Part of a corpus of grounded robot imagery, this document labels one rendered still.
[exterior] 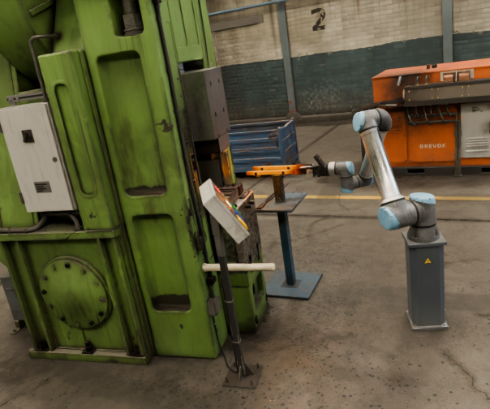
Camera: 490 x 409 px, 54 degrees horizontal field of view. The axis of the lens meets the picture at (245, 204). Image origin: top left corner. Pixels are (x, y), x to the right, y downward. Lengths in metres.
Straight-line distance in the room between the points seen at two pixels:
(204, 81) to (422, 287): 1.81
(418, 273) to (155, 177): 1.69
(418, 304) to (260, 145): 4.24
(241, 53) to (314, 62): 1.76
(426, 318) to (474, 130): 3.43
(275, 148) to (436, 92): 2.23
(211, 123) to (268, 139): 4.03
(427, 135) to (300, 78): 5.13
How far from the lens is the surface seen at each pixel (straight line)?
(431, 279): 3.19
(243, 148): 7.06
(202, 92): 2.88
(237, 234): 2.45
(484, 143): 6.35
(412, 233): 3.10
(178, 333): 3.25
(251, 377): 3.04
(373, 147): 3.00
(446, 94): 6.12
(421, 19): 10.32
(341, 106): 10.80
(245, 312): 3.34
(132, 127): 2.88
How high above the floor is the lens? 1.87
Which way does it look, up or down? 18 degrees down
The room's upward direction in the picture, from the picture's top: 9 degrees counter-clockwise
